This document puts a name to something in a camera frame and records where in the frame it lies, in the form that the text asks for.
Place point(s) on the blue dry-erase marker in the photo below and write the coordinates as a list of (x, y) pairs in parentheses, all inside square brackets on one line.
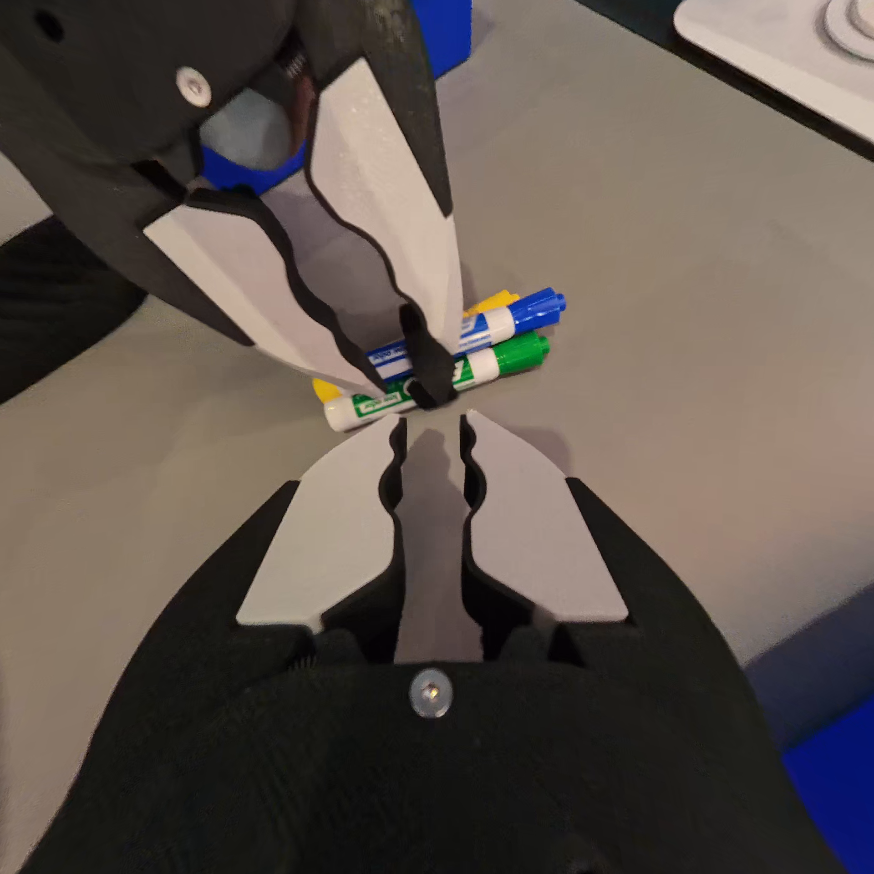
[(532, 311)]

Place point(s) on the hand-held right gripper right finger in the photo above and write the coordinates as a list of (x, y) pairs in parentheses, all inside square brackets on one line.
[(539, 539)]

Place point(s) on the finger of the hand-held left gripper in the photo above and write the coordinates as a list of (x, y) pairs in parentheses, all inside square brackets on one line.
[(389, 191), (232, 273)]

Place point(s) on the yellow marker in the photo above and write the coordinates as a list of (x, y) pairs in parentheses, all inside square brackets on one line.
[(498, 300)]

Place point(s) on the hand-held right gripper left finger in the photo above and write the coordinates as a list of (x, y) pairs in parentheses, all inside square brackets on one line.
[(328, 539)]

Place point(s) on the green dry-erase marker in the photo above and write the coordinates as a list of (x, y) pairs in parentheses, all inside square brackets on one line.
[(519, 352)]

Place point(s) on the black quilted elbow pad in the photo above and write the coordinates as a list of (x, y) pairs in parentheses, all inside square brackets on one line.
[(54, 307)]

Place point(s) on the blue plastic bin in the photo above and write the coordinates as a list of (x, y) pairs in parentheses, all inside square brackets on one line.
[(444, 34), (833, 785)]

